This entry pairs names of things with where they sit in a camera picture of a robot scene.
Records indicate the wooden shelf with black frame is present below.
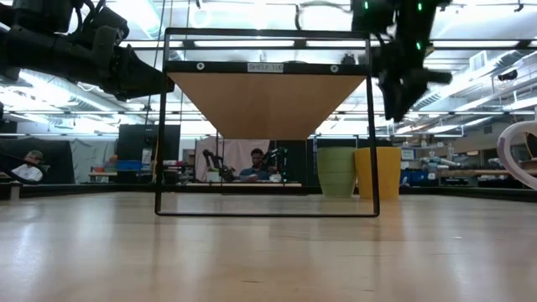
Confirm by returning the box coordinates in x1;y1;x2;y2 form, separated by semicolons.
154;27;381;218

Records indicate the person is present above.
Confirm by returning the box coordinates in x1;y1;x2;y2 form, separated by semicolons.
238;148;274;182
11;149;45;184

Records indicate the blue storage bin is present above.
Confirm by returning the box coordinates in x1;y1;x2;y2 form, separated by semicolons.
116;159;143;172

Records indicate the green ceramic mug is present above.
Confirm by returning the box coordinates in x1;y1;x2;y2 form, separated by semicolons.
316;146;357;199

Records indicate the yellow mug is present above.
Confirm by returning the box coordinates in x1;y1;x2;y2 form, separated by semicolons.
353;146;403;200

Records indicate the smooth lilac mug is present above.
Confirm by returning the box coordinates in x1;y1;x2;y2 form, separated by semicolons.
497;120;537;192

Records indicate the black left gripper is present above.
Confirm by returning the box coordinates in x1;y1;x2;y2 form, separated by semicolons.
90;29;175;102

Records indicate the pink curtain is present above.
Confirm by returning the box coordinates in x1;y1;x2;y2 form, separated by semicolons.
195;136;272;182

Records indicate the black cabinet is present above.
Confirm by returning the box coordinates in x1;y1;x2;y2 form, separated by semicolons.
116;123;181;185

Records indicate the black metal table frame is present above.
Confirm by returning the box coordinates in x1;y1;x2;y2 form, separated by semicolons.
0;183;537;203

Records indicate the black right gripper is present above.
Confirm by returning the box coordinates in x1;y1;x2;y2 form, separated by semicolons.
371;41;453;122

